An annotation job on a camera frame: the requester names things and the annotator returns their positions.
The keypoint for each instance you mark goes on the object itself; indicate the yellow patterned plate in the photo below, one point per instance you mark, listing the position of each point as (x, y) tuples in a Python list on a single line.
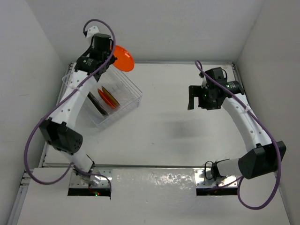
[(110, 96)]

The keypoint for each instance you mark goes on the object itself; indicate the white front cover board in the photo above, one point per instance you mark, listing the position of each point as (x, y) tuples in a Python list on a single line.
[(144, 197)]

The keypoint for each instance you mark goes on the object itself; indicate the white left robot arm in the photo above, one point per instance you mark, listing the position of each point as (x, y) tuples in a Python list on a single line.
[(58, 128)]

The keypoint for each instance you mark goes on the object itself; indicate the clear wire dish rack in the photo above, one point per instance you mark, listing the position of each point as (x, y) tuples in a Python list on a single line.
[(77, 111)]

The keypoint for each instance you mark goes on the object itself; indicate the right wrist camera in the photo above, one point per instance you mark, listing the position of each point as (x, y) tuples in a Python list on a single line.
[(217, 74)]

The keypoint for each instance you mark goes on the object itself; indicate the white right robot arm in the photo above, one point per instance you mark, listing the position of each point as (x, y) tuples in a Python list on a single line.
[(261, 156)]

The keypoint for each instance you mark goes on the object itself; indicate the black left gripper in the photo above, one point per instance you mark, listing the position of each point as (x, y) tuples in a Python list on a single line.
[(112, 59)]

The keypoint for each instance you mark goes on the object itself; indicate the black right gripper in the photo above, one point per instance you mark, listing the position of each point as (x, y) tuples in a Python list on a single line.
[(197, 91)]

